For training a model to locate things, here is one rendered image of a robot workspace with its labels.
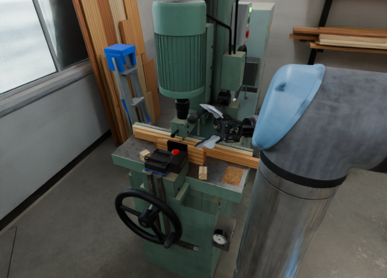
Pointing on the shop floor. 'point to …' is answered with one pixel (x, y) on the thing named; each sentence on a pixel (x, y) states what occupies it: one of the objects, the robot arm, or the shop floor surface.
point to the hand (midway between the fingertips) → (195, 125)
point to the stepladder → (120, 56)
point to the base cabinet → (169, 259)
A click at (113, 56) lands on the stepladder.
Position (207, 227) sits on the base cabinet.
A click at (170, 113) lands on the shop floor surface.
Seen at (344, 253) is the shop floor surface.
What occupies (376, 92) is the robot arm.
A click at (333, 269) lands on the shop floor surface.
